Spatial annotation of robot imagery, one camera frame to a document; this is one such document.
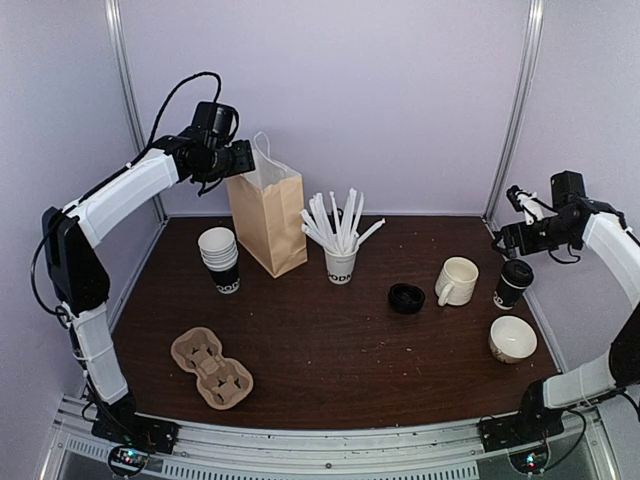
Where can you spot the left corner metal post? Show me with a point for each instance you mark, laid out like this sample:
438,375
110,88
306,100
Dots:
117,38

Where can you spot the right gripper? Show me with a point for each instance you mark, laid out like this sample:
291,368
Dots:
509,232

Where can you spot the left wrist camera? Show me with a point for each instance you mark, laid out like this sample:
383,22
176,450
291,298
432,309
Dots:
215,124

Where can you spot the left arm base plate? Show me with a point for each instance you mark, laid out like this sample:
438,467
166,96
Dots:
143,433

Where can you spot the cream ceramic mug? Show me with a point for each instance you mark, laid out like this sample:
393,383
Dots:
456,282

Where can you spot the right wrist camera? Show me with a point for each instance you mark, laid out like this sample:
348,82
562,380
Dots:
521,200

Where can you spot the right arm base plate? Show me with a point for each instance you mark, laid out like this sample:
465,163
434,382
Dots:
516,430

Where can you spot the white ceramic bowl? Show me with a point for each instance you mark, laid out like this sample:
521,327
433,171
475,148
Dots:
511,339

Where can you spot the white cup holding straws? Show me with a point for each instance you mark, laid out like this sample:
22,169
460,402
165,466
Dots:
340,266

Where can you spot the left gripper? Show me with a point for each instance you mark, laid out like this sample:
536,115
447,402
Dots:
244,160

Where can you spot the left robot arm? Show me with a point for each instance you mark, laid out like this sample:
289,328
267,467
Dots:
204,153

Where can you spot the corner metal post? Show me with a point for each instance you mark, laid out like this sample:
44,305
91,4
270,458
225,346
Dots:
117,38
528,64

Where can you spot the right corner metal post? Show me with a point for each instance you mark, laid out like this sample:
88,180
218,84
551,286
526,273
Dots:
528,64

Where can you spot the brown paper bag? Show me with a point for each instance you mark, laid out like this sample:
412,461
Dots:
266,206

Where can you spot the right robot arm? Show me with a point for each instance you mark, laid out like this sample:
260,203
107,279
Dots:
574,221

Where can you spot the stack of black lids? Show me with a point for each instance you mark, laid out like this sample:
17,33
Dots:
406,298

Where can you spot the aluminium frame rail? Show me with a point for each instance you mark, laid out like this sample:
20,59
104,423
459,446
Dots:
452,450

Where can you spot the wrapped straws bundle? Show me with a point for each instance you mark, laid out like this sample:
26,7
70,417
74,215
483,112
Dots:
336,229

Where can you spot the black coffee cup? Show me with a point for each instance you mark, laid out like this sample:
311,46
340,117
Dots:
505,296

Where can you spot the cardboard cup carrier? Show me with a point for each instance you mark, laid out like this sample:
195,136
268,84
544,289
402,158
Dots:
223,382

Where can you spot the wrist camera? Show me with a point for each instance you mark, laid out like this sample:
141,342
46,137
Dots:
521,200
215,124

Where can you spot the stack of paper cups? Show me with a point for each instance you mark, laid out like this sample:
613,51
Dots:
219,253

